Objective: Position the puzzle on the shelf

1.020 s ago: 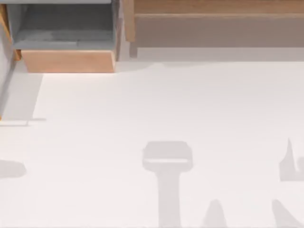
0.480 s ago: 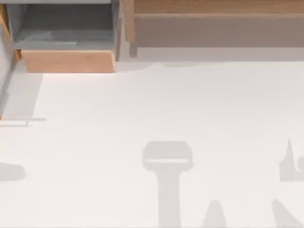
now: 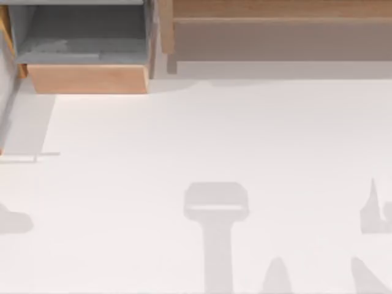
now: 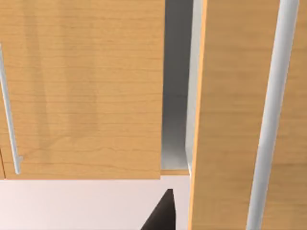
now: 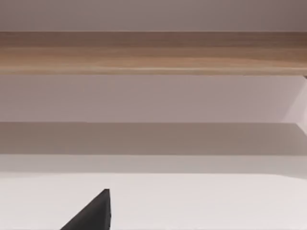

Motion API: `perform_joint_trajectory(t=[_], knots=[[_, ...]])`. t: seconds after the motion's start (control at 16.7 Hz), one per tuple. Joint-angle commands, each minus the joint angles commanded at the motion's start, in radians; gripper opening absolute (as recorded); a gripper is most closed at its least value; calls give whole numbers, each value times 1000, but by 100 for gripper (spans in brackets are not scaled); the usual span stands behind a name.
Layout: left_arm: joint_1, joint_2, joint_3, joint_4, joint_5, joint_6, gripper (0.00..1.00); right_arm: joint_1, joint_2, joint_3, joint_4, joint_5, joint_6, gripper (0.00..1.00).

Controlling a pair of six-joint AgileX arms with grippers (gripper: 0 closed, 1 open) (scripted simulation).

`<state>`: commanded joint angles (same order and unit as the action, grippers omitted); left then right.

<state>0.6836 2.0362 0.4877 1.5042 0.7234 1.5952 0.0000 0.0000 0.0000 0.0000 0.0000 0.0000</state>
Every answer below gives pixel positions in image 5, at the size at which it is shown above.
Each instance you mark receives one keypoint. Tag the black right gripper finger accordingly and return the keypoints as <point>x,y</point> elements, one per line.
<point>97,213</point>

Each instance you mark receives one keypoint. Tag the wooden shelf board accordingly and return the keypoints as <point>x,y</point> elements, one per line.
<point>153,52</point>

